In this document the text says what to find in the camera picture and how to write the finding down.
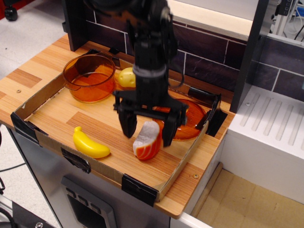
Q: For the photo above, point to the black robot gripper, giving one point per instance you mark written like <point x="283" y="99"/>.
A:
<point x="150" y="98"/>

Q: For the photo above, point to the salmon sushi toy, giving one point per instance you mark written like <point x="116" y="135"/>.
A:
<point x="148" y="142"/>

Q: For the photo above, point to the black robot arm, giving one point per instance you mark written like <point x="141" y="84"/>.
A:
<point x="151" y="34"/>

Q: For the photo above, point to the orange transparent pot lid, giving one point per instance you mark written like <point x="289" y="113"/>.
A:
<point x="194" y="114"/>

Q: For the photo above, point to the orange transparent plastic pot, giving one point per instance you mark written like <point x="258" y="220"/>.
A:
<point x="90" y="78"/>

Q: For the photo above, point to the cardboard fence with black tape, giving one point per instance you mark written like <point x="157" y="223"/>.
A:
<point x="45" y="115"/>

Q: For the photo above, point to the yellow toy potato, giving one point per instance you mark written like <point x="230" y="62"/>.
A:
<point x="127" y="78"/>

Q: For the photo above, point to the yellow toy banana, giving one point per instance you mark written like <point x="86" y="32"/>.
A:
<point x="88" y="146"/>

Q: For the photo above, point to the grey toy oven front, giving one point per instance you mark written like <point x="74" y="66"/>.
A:
<point x="89" y="210"/>

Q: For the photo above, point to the white toy sink drainboard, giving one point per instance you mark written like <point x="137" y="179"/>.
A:
<point x="265" y="143"/>

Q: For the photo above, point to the dark grey right post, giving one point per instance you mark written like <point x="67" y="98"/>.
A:
<point x="245" y="77"/>

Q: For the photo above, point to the dark grey vertical post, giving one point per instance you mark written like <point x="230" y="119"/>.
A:
<point x="76" y="23"/>

